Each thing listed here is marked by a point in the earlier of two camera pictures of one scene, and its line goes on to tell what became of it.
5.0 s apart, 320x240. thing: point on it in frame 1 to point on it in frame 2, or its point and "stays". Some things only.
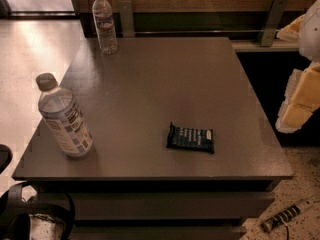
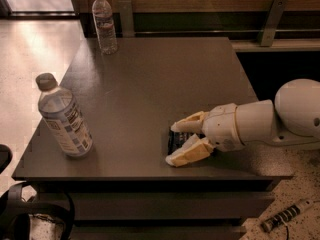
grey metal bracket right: x=273 y=21 stays
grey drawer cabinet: x=163 y=209 stays
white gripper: x=310 y=34 to x=220 y=126
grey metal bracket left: x=127 y=18 stays
